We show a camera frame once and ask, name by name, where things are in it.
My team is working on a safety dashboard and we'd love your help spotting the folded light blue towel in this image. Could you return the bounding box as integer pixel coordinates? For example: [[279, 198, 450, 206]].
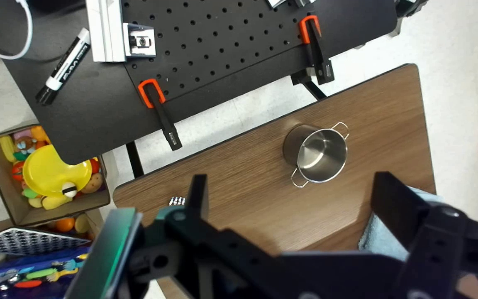
[[357, 186, 445, 265]]

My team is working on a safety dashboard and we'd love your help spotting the white cable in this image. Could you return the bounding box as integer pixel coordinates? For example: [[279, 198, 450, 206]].
[[0, 0, 35, 64]]

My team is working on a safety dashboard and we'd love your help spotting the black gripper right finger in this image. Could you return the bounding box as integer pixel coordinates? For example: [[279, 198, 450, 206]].
[[371, 172, 473, 299]]

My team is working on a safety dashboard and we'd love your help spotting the small silver pot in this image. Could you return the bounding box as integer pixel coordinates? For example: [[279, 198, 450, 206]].
[[281, 120, 352, 190]]

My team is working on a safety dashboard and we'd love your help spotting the black and white marker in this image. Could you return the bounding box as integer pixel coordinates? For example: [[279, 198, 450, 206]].
[[35, 27, 93, 107]]

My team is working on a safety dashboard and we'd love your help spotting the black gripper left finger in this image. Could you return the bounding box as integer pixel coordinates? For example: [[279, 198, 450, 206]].
[[138, 173, 279, 299]]

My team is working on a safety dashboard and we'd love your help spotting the black orange bar clamp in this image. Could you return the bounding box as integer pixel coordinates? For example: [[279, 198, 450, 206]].
[[136, 77, 186, 153], [291, 14, 337, 103]]

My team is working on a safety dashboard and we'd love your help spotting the black perforated breadboard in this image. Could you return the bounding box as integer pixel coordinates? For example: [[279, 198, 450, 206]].
[[118, 0, 400, 122]]

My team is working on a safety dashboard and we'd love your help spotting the yellow plastic lid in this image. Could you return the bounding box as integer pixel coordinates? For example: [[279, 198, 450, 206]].
[[22, 145, 95, 198]]

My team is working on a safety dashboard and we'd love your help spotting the blue patterned toy box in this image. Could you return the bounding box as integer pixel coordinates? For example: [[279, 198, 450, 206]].
[[0, 225, 95, 299]]

